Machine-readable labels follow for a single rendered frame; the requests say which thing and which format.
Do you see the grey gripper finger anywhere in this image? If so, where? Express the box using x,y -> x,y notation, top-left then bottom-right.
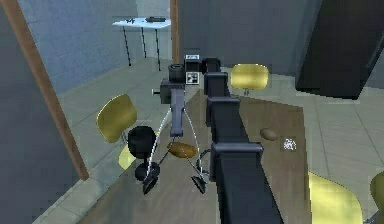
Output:
142,108 -> 174,196
182,109 -> 208,195

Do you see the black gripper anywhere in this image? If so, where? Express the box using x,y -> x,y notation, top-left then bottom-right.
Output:
152,63 -> 187,138

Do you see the small dull brown potato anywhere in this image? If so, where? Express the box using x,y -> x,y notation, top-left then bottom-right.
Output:
259,127 -> 280,142

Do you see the black goblet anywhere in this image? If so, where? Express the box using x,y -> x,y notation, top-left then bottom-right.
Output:
127,125 -> 161,182

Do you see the yellow chair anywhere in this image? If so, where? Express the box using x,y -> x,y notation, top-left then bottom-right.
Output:
363,170 -> 384,224
95,93 -> 138,172
229,62 -> 270,98
307,171 -> 365,224

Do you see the brown wooden table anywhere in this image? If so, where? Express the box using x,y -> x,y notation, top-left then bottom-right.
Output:
76,88 -> 313,224

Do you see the white table with black legs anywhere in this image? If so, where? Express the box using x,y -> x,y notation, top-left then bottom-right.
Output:
111,16 -> 172,72

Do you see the black flat object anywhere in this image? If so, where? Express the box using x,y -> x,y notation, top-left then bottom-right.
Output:
145,16 -> 167,24

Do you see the white speckled small object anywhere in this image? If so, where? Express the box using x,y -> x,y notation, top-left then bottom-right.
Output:
282,136 -> 298,152

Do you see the black fridge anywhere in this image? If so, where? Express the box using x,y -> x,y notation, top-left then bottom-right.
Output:
295,0 -> 384,101

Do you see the brown wooden door frame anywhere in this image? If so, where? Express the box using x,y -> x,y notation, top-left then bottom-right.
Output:
0,0 -> 181,182

